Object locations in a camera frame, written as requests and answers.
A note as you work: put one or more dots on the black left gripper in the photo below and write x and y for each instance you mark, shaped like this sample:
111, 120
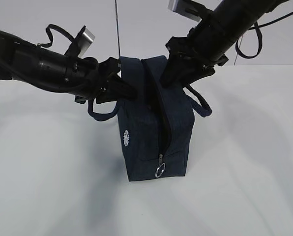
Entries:
106, 85

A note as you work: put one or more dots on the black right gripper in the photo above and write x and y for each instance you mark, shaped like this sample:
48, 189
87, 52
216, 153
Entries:
206, 44

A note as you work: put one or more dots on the dark navy lunch bag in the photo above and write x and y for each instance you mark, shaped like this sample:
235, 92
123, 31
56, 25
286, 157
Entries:
155, 128

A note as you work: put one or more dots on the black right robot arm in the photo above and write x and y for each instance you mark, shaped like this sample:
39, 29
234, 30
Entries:
236, 17

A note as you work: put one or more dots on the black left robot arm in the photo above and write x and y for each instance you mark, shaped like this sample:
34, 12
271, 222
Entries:
60, 67

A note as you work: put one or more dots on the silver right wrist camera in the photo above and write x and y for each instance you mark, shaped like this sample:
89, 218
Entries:
184, 8

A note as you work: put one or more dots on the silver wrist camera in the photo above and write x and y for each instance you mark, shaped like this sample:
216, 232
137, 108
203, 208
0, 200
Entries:
184, 8
80, 43

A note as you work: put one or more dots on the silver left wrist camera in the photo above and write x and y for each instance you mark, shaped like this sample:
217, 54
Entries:
80, 43

